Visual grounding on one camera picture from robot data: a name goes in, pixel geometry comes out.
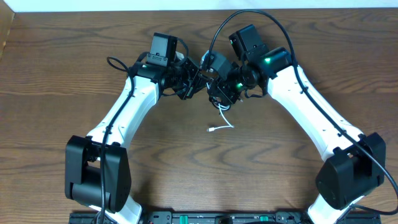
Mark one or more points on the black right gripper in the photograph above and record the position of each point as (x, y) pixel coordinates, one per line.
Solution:
(222, 91)

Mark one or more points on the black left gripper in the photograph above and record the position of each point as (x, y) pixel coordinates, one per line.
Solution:
(191, 80)

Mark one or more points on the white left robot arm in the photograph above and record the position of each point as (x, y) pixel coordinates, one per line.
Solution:
(97, 173)

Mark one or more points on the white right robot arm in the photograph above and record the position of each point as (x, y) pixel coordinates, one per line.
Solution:
(353, 163)

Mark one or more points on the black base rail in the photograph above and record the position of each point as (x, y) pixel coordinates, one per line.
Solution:
(236, 218)

